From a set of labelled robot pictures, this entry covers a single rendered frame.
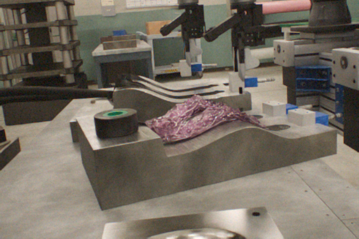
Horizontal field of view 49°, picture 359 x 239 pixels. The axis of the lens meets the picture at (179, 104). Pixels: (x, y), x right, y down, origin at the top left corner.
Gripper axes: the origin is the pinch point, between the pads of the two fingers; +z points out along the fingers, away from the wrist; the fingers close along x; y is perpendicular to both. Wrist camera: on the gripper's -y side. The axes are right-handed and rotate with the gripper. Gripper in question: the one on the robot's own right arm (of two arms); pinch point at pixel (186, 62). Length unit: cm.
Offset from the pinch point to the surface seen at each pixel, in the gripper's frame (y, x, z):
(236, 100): 10.1, -36.0, 7.6
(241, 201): 1, -80, 15
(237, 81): 11.7, -31.7, 3.2
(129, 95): -19.0, -35.9, 3.5
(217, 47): 109, 625, 47
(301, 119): 20, -59, 8
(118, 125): -18, -73, 2
